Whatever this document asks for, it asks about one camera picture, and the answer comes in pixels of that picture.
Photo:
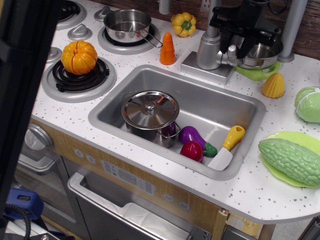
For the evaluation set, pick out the black rear left burner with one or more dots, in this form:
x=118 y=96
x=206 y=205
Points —
x=72 y=14

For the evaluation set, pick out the green toy bitter gourd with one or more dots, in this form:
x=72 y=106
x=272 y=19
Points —
x=293 y=160

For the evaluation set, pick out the green toy cabbage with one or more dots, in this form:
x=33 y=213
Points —
x=307 y=104

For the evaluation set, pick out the red toy tomato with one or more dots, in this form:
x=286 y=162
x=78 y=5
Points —
x=192 y=150

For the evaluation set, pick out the yellow toy bell pepper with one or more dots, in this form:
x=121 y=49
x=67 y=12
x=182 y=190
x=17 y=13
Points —
x=183 y=24

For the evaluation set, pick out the grey stove knob rear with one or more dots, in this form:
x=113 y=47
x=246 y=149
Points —
x=102 y=13

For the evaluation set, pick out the black foreground frame post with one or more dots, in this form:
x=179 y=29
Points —
x=26 y=32

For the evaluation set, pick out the green plastic pan holder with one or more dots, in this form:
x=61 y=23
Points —
x=258 y=74

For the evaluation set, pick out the black front stove burner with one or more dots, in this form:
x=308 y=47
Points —
x=67 y=87

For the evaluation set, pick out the orange toy pumpkin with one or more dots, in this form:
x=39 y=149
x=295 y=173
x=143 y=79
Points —
x=79 y=57

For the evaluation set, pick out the steel pan on right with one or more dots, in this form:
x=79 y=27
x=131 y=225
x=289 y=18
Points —
x=261 y=56

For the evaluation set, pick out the grey stove knob front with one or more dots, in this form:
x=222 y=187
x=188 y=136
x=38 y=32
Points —
x=54 y=55

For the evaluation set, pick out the yellow toy corn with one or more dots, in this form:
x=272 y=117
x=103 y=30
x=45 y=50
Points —
x=274 y=87

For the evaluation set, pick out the small steel saucepan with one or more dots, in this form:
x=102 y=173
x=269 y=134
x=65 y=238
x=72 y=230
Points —
x=129 y=26

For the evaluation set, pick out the silver oven dial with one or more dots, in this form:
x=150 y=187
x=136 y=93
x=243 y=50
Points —
x=36 y=138

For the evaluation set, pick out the silver dishwasher door handle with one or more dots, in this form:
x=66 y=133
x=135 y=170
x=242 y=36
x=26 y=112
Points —
x=111 y=214

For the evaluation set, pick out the grey stove knob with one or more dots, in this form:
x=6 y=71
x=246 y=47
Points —
x=54 y=55
x=79 y=33
x=102 y=13

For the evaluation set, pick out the yellow handled toy knife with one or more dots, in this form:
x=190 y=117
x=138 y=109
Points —
x=224 y=155

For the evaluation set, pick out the grey toy sink basin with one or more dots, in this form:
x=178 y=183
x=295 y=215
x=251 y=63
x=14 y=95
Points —
x=212 y=110

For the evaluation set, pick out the grey stove knob middle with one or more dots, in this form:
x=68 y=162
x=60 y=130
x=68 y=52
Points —
x=79 y=33

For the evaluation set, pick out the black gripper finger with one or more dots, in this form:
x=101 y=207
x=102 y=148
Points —
x=226 y=37
x=245 y=45

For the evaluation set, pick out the grey oven door handle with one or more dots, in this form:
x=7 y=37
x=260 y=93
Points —
x=39 y=163

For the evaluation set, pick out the purple toy eggplant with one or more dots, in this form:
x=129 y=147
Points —
x=190 y=133

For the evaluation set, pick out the grey support pole right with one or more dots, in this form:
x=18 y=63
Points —
x=291 y=28

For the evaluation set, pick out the grey pole rear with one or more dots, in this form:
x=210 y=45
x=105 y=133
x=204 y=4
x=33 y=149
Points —
x=164 y=7

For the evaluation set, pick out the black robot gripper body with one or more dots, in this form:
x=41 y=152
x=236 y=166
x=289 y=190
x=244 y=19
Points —
x=246 y=20

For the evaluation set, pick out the steel pot with lid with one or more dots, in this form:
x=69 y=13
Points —
x=151 y=115

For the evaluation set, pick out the blue clamp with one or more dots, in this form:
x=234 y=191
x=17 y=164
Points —
x=25 y=200

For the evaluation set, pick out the orange toy carrot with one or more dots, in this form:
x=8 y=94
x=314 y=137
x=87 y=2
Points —
x=167 y=51

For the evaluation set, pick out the silver toy faucet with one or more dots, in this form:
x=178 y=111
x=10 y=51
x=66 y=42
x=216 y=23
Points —
x=203 y=64

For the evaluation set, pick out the silver faucet lever handle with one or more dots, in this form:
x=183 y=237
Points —
x=228 y=58

